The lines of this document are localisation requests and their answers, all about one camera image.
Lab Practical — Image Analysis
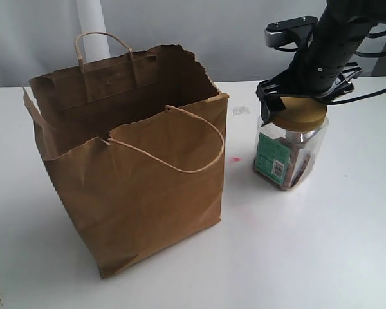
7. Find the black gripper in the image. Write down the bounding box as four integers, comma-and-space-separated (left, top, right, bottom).
255, 35, 363, 124

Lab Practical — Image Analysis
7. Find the clear jar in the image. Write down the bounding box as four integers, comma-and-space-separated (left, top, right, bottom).
253, 97, 328, 191

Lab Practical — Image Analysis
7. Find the brown paper bag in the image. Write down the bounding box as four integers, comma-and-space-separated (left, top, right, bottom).
23, 44, 228, 278

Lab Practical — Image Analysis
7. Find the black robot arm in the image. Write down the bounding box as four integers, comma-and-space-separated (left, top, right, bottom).
255, 1, 386, 124

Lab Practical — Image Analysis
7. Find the clear plastic scrap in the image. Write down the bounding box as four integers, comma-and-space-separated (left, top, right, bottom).
232, 106, 251, 116

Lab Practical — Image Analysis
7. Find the white roll in background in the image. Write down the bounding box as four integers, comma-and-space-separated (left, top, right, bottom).
76, 0, 110, 62

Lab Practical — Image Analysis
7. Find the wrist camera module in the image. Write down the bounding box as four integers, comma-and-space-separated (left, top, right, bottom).
264, 16, 318, 48

